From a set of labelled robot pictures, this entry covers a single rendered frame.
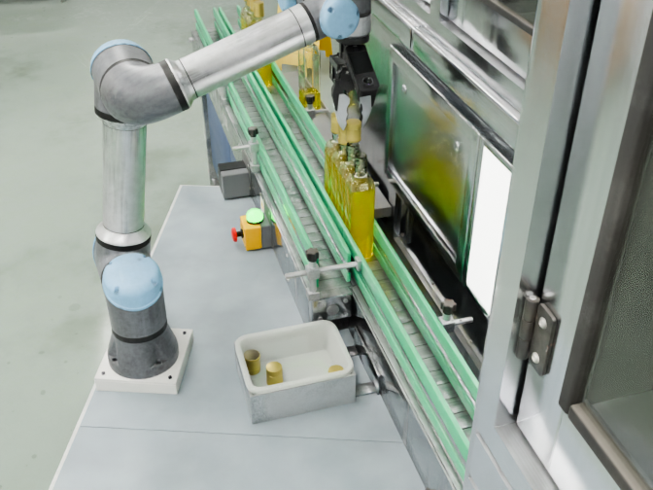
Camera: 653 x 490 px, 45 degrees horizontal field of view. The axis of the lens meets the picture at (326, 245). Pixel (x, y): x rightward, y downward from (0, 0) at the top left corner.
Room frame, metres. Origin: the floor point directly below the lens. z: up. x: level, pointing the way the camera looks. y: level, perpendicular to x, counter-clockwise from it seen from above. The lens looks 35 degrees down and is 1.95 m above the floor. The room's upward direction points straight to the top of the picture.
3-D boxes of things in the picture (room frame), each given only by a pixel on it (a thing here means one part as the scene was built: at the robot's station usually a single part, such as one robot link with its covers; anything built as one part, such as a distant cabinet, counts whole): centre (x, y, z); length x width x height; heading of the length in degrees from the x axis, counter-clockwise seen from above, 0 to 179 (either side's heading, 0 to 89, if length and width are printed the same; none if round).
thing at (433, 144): (1.28, -0.28, 1.15); 0.90 x 0.03 x 0.34; 16
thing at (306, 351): (1.21, 0.07, 0.80); 0.22 x 0.17 x 0.09; 106
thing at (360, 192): (1.51, -0.08, 0.99); 0.06 x 0.06 x 0.21; 16
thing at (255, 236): (1.74, 0.19, 0.79); 0.07 x 0.07 x 0.07; 16
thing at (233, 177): (2.01, 0.27, 0.79); 0.08 x 0.08 x 0.08; 16
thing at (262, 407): (1.21, 0.04, 0.79); 0.27 x 0.17 x 0.08; 106
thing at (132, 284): (1.27, 0.40, 0.95); 0.13 x 0.12 x 0.14; 22
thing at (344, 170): (1.57, -0.06, 0.99); 0.06 x 0.06 x 0.21; 16
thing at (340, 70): (1.59, -0.05, 1.33); 0.09 x 0.08 x 0.12; 16
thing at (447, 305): (1.17, -0.25, 0.94); 0.07 x 0.04 x 0.13; 106
